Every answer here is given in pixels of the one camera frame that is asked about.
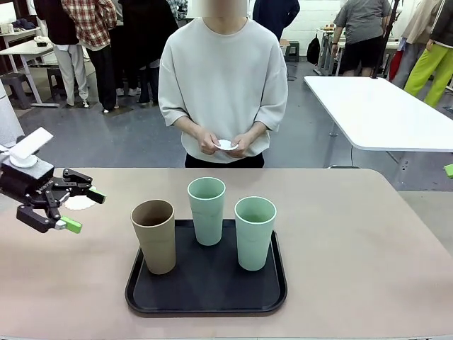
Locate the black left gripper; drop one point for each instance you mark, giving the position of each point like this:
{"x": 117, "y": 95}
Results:
{"x": 21, "y": 182}

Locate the white scalloped paper coaster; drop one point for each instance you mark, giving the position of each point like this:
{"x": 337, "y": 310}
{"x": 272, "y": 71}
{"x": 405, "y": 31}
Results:
{"x": 78, "y": 204}
{"x": 224, "y": 144}

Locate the brown tall cup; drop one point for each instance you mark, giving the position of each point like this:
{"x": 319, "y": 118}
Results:
{"x": 155, "y": 244}

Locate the mint green tall cup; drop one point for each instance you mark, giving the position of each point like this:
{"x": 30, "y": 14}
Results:
{"x": 207, "y": 223}
{"x": 253, "y": 244}

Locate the person's right forearm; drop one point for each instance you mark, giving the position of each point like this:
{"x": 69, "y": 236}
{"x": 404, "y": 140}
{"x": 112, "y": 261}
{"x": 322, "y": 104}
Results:
{"x": 191, "y": 127}

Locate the person's left forearm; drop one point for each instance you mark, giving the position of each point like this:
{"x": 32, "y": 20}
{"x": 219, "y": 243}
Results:
{"x": 253, "y": 130}

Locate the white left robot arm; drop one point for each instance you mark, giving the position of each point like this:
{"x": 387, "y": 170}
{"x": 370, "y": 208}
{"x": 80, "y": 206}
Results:
{"x": 7, "y": 117}

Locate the person's right hand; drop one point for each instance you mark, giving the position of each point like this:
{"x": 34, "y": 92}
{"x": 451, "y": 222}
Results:
{"x": 207, "y": 143}

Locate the person's left hand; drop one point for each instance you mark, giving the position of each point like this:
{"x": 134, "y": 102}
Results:
{"x": 244, "y": 144}

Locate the white folding table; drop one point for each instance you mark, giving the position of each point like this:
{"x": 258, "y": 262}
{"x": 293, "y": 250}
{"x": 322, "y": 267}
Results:
{"x": 382, "y": 113}

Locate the bystander in lime green trousers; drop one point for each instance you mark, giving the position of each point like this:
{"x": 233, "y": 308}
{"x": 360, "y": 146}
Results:
{"x": 430, "y": 67}

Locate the small grey plastic stool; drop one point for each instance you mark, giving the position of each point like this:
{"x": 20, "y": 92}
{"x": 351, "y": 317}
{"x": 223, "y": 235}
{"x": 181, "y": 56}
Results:
{"x": 56, "y": 79}

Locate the large grey plastic stool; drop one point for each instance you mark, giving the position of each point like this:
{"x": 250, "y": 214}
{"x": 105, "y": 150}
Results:
{"x": 16, "y": 86}

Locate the bystander in beige jacket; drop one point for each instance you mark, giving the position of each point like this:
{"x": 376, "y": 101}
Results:
{"x": 414, "y": 42}

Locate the black stand pole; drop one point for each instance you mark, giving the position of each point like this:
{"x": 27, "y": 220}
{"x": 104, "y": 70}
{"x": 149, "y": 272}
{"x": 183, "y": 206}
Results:
{"x": 384, "y": 46}

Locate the grey work table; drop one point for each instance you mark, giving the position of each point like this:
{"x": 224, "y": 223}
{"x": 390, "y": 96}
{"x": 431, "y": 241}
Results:
{"x": 24, "y": 51}

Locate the bystander in grey shirt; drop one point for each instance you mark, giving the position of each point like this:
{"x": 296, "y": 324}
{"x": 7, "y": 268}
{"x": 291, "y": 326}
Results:
{"x": 364, "y": 25}

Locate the black plastic tray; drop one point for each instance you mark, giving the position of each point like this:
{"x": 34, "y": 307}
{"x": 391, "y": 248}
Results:
{"x": 209, "y": 287}

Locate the bystander in plaid shirt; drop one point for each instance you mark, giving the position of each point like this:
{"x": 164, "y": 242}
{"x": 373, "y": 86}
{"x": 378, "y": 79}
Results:
{"x": 95, "y": 28}

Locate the white background work table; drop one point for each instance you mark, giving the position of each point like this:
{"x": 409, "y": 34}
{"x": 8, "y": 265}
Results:
{"x": 327, "y": 46}

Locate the bystander in dark jacket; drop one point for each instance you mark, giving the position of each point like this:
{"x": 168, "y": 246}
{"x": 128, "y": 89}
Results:
{"x": 60, "y": 21}

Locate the black backpack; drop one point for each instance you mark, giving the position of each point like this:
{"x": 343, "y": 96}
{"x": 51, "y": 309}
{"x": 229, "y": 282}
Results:
{"x": 313, "y": 49}

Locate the bystander in black clothes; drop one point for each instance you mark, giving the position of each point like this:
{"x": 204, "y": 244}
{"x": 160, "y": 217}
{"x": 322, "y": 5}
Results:
{"x": 145, "y": 32}

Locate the dark step stool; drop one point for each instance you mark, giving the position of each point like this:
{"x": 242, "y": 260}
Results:
{"x": 292, "y": 51}

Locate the person in beige sweater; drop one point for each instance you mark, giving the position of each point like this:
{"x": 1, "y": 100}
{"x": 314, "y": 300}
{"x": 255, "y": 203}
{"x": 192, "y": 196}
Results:
{"x": 223, "y": 78}

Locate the bystander in navy top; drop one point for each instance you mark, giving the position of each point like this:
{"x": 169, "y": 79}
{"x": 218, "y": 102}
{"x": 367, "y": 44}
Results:
{"x": 279, "y": 14}

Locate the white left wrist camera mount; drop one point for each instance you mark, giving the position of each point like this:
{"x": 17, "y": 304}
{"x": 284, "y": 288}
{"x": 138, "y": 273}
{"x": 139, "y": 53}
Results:
{"x": 30, "y": 143}

